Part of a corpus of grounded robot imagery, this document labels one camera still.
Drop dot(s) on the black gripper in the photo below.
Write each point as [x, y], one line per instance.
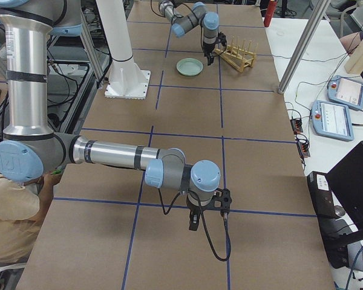
[195, 209]
[207, 49]

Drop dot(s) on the light green plate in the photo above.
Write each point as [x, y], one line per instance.
[189, 67]

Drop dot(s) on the wooden plate rack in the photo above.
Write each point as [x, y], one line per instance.
[239, 54]

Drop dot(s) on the red cylinder bottle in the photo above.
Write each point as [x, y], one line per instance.
[269, 12]

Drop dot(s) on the orange black usb hub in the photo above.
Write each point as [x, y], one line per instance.
[296, 124]

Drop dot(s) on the near teach pendant tablet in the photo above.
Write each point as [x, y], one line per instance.
[332, 120]

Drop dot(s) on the teach pendant tablet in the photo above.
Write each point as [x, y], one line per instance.
[346, 91]
[332, 120]

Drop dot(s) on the far teach pendant tablet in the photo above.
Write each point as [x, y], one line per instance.
[346, 91]

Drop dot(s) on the black laptop monitor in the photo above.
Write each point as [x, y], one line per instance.
[337, 198]

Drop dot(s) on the person in beige shirt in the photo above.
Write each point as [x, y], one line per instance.
[22, 214]

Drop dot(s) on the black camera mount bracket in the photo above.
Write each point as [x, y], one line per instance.
[221, 201]

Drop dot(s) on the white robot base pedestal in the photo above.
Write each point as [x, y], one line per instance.
[126, 79]

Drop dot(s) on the aluminium frame post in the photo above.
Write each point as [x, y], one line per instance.
[306, 37]

